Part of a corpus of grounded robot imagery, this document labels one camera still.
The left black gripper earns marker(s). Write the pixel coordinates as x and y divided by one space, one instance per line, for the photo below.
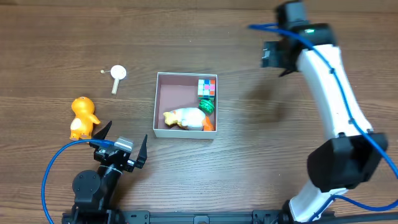
115 158

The orange dinosaur toy figure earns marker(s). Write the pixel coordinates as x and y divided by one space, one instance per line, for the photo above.
82 125

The white duck plush toy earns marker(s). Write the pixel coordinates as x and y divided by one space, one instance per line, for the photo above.
192 119

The green round plastic toy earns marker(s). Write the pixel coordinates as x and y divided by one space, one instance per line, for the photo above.
206 106

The multicolour puzzle cube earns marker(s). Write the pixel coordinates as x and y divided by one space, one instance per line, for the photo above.
206 89

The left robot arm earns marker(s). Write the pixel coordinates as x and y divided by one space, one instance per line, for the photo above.
94 189

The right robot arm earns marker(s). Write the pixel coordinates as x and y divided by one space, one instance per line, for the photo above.
352 150

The white wooden rattle drum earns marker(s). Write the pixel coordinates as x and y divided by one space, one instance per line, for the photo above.
118 72

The white box pink interior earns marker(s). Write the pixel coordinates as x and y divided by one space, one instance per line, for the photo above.
180 90

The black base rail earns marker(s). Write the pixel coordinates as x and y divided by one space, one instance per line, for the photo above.
256 216

